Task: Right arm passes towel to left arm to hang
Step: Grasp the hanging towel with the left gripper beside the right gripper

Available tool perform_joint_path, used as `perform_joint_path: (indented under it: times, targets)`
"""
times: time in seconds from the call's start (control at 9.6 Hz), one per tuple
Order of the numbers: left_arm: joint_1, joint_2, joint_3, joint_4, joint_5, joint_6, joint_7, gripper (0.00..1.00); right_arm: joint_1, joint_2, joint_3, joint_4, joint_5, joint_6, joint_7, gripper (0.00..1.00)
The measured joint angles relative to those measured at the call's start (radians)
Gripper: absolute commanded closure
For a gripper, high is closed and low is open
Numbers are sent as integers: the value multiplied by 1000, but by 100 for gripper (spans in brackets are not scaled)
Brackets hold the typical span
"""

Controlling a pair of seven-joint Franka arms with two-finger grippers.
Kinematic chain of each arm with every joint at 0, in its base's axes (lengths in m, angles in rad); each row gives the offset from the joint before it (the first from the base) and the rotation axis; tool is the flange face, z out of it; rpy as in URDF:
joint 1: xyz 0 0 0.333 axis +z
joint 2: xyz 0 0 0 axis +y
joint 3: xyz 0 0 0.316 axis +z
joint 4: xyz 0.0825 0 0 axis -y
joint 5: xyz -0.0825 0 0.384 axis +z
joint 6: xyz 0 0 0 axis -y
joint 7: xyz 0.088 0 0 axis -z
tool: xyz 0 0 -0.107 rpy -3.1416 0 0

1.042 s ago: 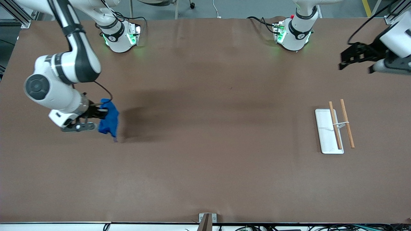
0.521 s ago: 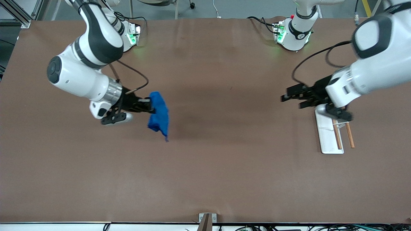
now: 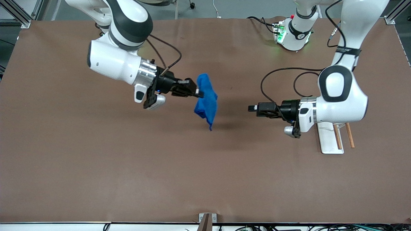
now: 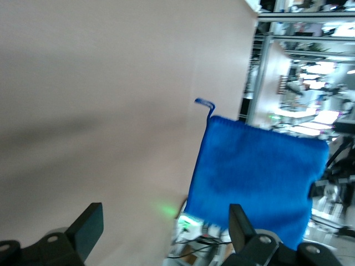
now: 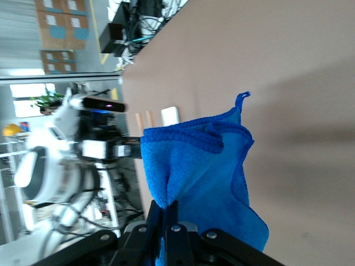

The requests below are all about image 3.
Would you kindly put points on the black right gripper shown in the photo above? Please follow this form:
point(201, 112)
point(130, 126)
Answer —
point(166, 83)

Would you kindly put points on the grey metal bracket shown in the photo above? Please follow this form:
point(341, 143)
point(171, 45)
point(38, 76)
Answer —
point(214, 218)

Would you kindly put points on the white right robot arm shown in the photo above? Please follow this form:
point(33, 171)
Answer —
point(109, 61)

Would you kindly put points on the aluminium frame post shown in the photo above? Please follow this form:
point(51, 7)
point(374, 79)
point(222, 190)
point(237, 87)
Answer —
point(25, 24)
point(389, 21)

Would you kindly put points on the brown table cover sheet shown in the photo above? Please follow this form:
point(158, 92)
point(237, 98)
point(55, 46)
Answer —
point(96, 160)

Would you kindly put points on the grey metal chair leg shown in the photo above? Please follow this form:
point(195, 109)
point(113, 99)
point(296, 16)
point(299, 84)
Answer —
point(176, 9)

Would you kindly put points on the blue towel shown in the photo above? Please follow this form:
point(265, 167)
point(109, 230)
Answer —
point(207, 99)

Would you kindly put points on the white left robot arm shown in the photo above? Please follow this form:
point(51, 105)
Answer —
point(340, 102)

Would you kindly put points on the black caster wheel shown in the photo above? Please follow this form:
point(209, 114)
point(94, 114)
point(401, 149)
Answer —
point(192, 5)

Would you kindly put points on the brown upright bar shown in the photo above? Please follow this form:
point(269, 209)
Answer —
point(205, 223)

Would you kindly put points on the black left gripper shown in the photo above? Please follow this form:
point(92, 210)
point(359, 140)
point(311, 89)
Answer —
point(288, 109)

